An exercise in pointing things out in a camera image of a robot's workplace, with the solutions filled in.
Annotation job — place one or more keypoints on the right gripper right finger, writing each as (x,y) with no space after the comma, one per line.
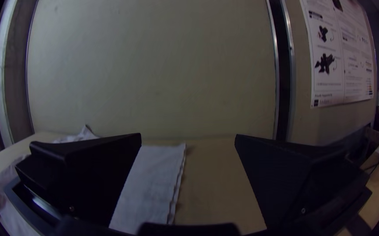
(284,183)

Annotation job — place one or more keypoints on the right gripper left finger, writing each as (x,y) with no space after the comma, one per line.
(77,173)

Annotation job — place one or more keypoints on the light grey t-shirt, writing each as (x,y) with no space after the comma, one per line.
(150,187)

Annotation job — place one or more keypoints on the pale wooden side desk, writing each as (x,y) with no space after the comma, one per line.
(377,196)

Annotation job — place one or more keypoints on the white paper poster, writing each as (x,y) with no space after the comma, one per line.
(325,59)
(359,59)

